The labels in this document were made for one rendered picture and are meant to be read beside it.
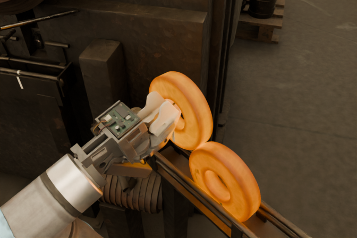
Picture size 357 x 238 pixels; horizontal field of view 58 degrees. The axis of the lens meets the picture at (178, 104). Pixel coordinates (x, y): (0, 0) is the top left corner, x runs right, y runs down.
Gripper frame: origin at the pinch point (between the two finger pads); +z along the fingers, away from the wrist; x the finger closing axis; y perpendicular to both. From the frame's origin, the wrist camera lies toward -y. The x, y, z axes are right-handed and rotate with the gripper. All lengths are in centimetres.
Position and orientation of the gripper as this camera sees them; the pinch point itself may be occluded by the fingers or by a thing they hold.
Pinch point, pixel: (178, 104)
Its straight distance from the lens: 60.7
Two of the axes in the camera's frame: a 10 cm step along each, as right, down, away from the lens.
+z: 7.3, -6.2, 2.9
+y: -2.1, -6.1, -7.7
